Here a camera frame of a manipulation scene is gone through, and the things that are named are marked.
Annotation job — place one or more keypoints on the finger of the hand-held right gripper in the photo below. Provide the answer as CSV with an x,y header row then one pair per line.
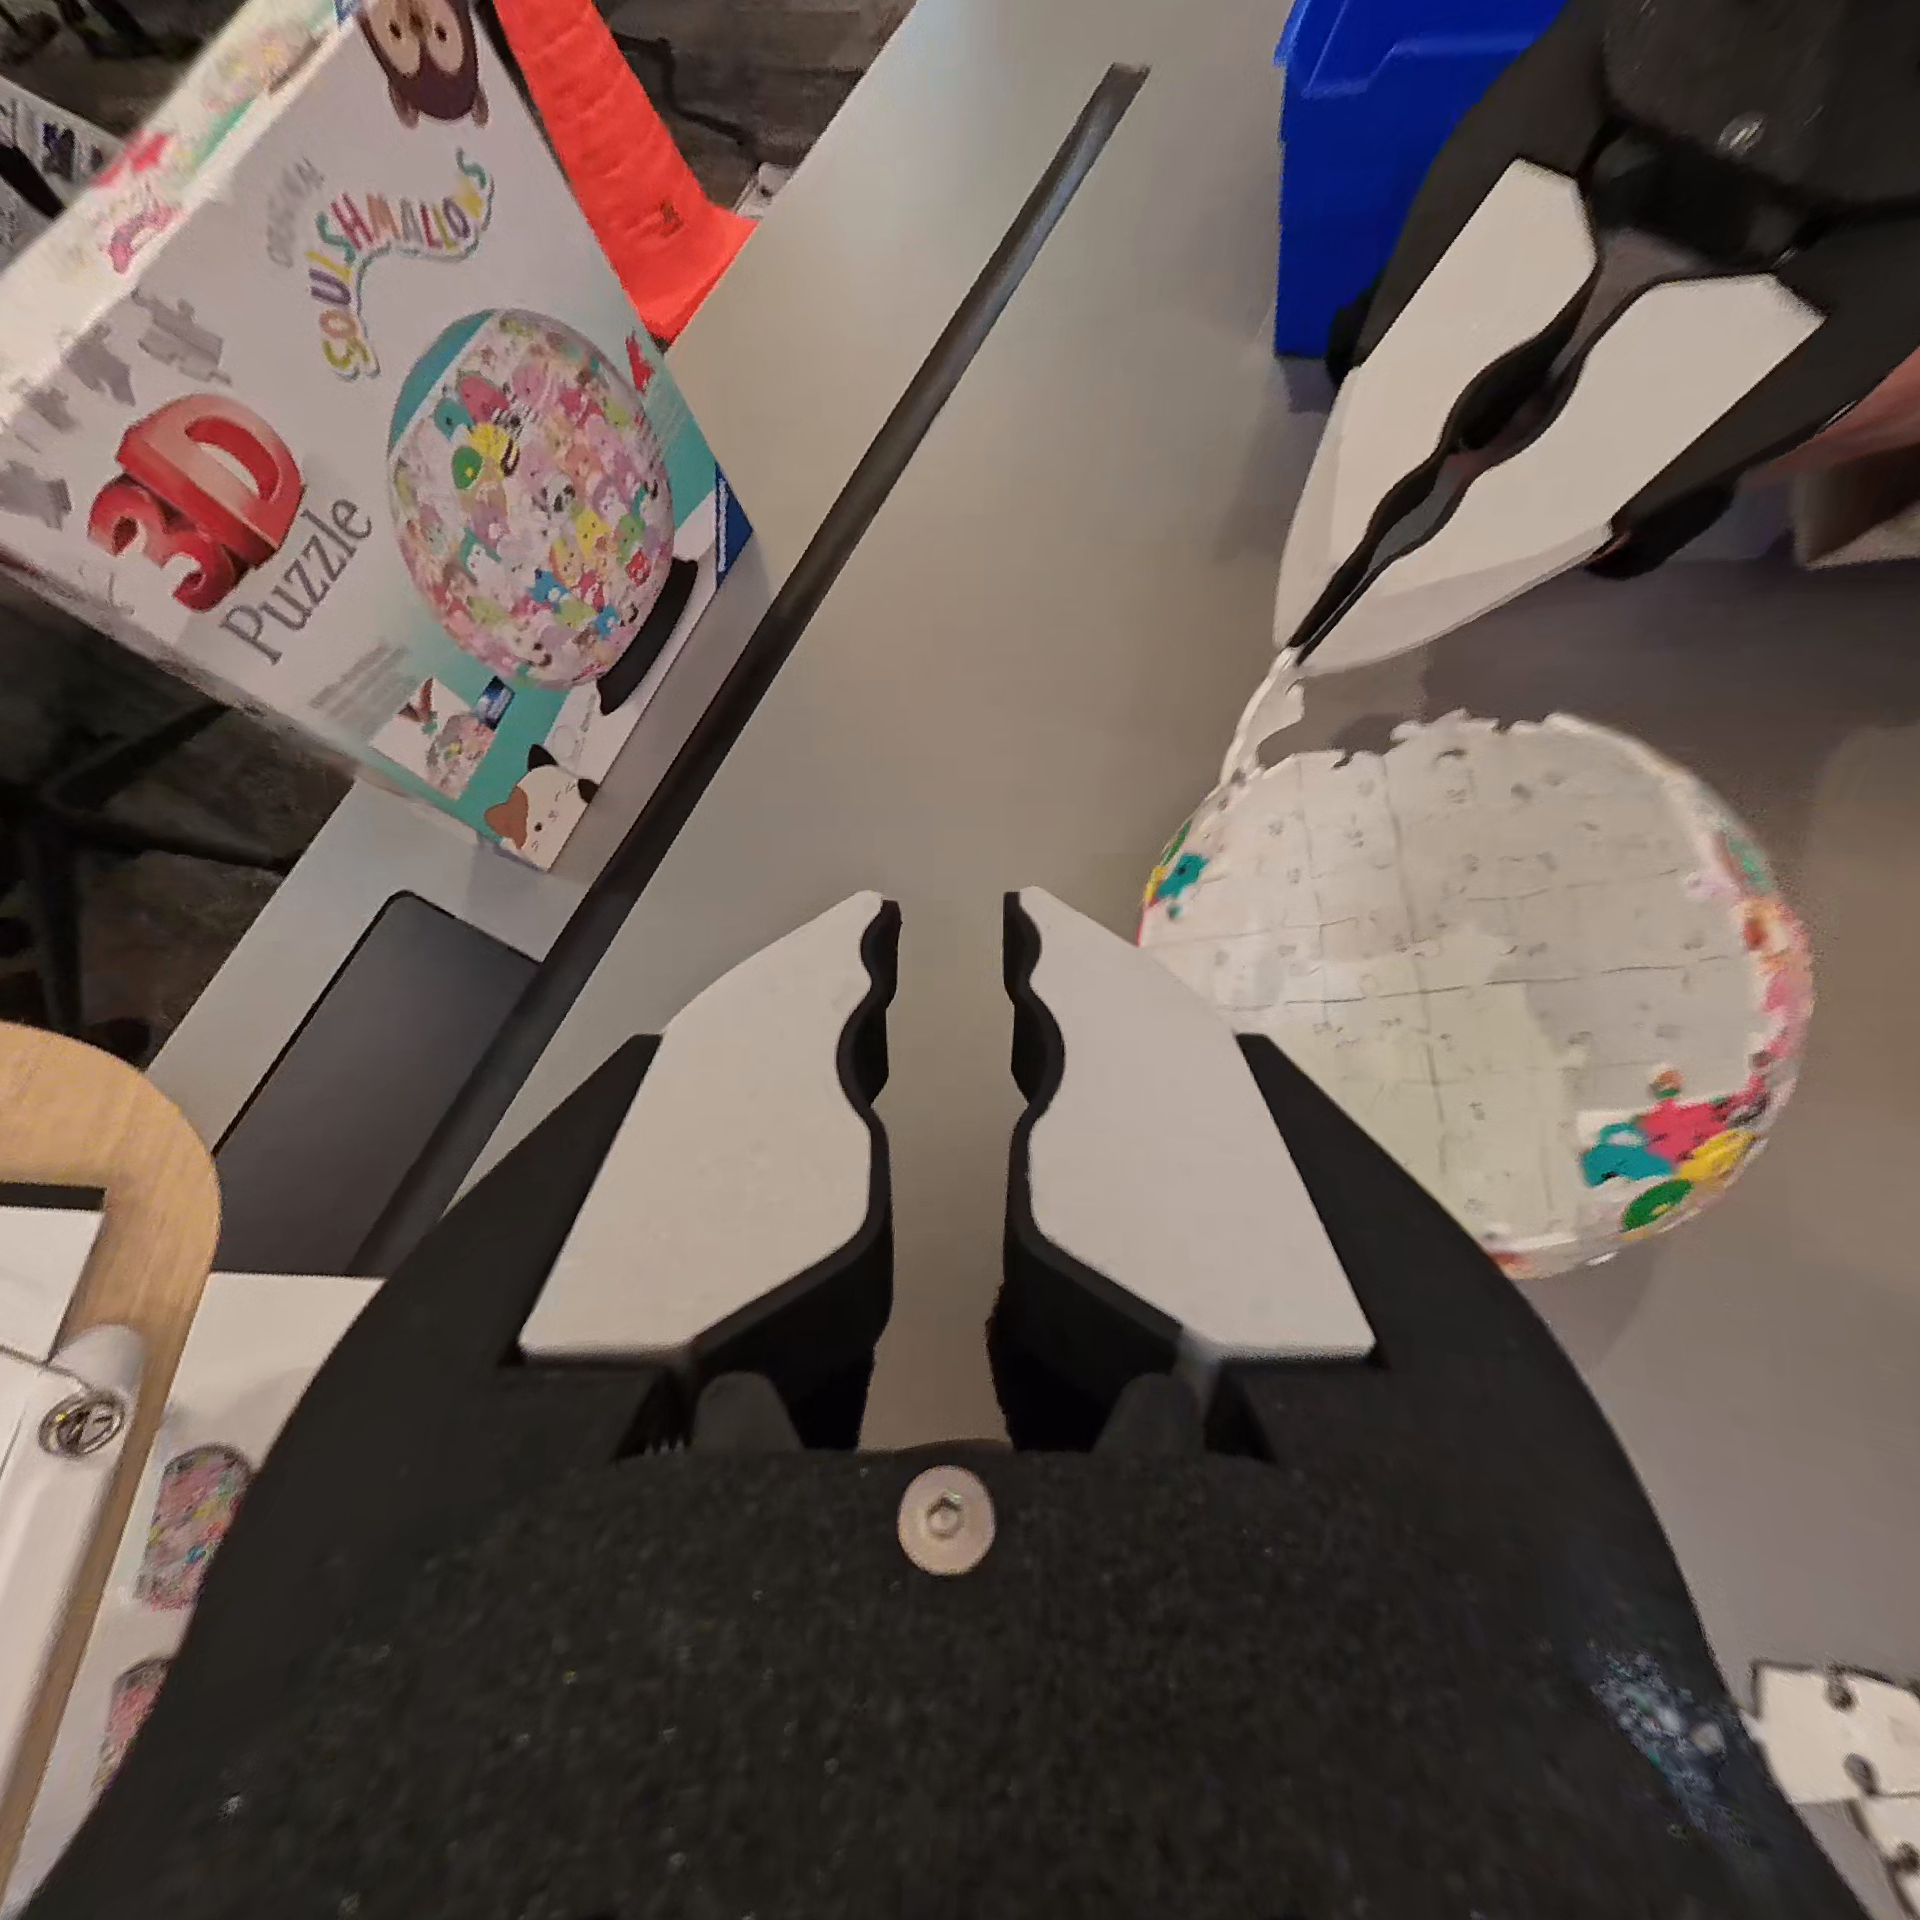
x,y
1470,333
1650,421

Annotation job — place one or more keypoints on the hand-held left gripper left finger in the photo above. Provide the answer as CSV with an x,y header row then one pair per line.
x,y
706,1201

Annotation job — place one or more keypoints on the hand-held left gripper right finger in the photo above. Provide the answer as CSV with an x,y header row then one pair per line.
x,y
1188,1201

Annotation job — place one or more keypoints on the colourful puzzle ball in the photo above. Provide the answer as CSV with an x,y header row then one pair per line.
x,y
1441,960

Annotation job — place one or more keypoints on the person's right forearm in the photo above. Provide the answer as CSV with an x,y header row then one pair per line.
x,y
1868,510

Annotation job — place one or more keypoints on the white puzzle piece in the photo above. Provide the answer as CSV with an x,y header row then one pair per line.
x,y
1845,1773

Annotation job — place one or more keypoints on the puzzle box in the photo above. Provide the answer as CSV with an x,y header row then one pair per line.
x,y
362,391

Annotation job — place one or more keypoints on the blue plastic bin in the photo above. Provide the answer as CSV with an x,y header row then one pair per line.
x,y
1381,151

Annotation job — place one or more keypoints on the orange plastic object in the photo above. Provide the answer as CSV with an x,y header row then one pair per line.
x,y
616,151

